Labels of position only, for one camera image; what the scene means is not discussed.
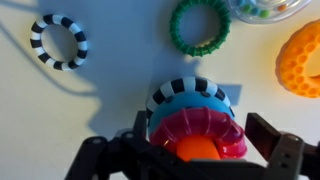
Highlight blue ring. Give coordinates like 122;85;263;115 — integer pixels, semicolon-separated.
147;91;235;138

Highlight small black white striped ring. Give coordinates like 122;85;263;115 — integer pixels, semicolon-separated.
29;13;89;72

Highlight orange bumpy ring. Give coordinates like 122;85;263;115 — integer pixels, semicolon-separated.
274;18;320;99

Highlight large black white striped ring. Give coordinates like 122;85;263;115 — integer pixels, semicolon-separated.
145;76;235;134

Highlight dark green ribbed ring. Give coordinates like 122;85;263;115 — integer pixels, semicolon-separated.
168;0;232;57

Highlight clear ring with beads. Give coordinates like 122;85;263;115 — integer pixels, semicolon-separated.
226;0;313;25

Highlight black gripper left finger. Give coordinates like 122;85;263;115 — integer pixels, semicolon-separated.
64;110;150;180

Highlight orange ring holder post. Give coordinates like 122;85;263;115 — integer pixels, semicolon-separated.
175;134;222;163

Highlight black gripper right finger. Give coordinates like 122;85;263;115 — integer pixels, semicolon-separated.
244;112;320;180

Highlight red ribbed ring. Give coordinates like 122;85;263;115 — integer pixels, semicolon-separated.
148;106;249;161

